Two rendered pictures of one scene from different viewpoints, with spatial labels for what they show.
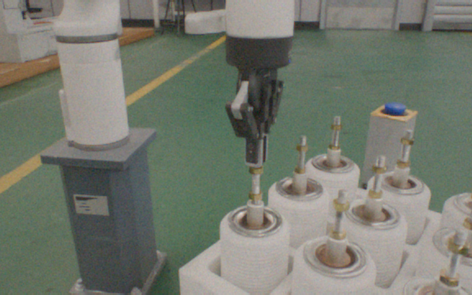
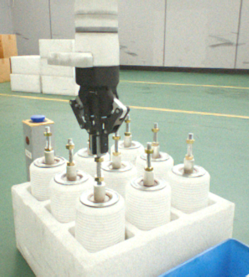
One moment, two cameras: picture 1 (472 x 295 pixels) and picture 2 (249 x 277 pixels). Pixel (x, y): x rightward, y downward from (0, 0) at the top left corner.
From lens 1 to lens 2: 57 cm
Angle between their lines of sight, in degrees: 69
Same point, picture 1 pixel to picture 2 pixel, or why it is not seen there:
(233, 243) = (114, 212)
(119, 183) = not seen: outside the picture
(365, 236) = (131, 174)
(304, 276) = (156, 196)
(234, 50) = (106, 75)
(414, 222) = not seen: hidden behind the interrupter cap
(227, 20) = (96, 56)
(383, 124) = (40, 130)
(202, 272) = (96, 255)
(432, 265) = (157, 169)
